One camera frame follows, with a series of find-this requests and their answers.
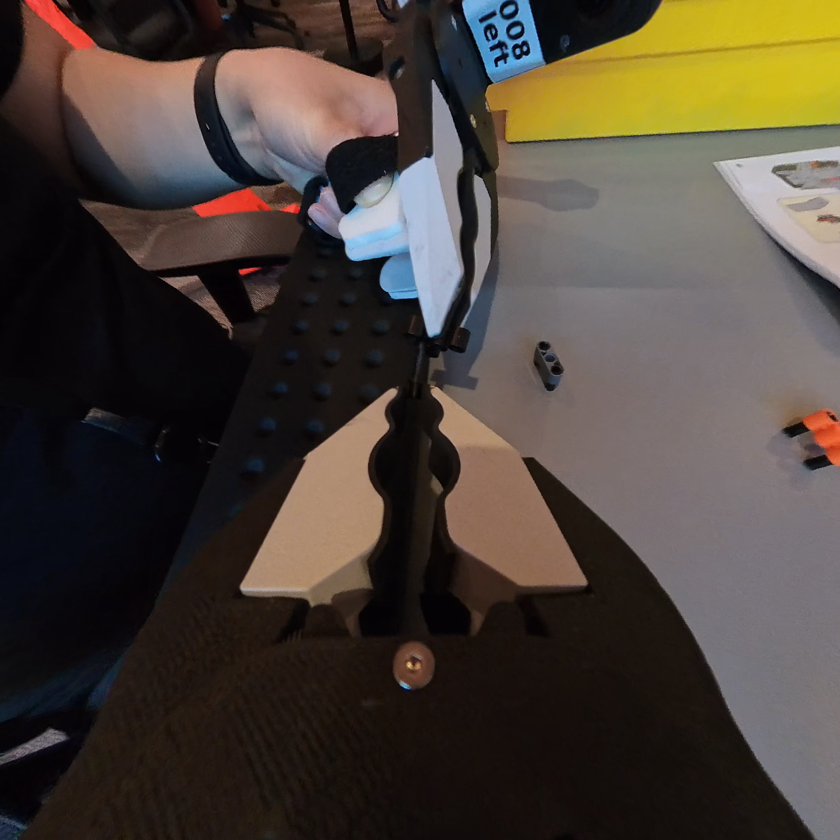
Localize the person's left hand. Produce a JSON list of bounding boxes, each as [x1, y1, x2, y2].
[[217, 46, 401, 240]]

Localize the person's dark blue pants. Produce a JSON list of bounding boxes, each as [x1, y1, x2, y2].
[[0, 403, 221, 729]]

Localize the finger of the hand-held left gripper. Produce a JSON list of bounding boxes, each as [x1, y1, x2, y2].
[[397, 82, 476, 341], [468, 174, 501, 329]]

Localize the black studded panel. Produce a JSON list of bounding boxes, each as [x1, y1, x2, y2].
[[238, 226, 431, 483]]

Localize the printed instruction booklet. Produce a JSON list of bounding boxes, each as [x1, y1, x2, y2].
[[714, 146, 840, 290]]

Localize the yellow plastic bin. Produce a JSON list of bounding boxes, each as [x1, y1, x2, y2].
[[486, 0, 840, 143]]

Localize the person's left forearm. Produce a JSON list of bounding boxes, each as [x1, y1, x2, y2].
[[62, 49, 227, 207]]

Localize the orange chair with grey armrest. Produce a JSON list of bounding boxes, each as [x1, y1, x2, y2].
[[82, 187, 306, 326]]

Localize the orange and black brick assembly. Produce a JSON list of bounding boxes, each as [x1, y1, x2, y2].
[[782, 408, 840, 471]]

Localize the black perforated brick beam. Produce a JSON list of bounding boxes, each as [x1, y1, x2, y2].
[[406, 318, 475, 358]]

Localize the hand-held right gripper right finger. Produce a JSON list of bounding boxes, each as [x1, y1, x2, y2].
[[430, 386, 588, 624]]

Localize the long black brick rod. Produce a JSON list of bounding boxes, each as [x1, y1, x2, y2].
[[394, 348, 431, 634]]

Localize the person's black shirt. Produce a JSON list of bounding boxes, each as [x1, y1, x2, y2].
[[0, 0, 253, 427]]

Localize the black wristband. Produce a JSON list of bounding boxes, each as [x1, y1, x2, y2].
[[193, 51, 283, 188]]

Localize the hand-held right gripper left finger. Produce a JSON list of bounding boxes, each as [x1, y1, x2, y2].
[[239, 387, 403, 634]]

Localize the small grey brick beam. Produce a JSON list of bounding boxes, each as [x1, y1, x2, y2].
[[533, 340, 566, 392]]

